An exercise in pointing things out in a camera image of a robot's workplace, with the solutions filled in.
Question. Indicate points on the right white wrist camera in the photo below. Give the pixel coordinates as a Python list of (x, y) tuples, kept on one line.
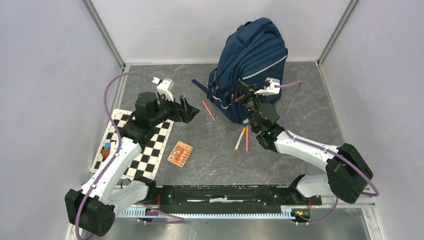
[(270, 87)]

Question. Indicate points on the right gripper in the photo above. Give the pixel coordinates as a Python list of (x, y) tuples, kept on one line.
[(245, 92)]

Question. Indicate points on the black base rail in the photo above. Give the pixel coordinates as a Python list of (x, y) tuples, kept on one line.
[(226, 199)]

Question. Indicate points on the aluminium frame rail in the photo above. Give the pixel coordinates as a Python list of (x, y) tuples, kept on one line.
[(293, 213)]

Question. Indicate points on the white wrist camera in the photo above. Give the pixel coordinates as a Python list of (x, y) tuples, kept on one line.
[(163, 88), (270, 87)]

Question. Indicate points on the navy blue backpack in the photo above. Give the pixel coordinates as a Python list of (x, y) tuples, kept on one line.
[(254, 52)]

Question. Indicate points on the colourful blocks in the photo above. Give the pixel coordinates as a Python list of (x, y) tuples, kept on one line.
[(107, 149)]

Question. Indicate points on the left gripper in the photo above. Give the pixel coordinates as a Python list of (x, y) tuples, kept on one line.
[(184, 112)]

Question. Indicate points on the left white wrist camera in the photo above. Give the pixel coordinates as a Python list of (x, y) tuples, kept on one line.
[(163, 88)]

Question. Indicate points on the yellow white marker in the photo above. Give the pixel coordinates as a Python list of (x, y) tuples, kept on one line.
[(240, 139)]

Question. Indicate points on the orange pencil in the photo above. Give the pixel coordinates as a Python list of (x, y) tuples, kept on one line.
[(208, 110), (247, 138)]

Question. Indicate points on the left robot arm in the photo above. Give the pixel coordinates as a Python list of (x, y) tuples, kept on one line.
[(122, 155)]

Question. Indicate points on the orange card pack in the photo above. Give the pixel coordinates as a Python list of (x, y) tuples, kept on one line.
[(180, 154)]

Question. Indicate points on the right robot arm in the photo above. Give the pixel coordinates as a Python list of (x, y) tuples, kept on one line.
[(345, 175)]

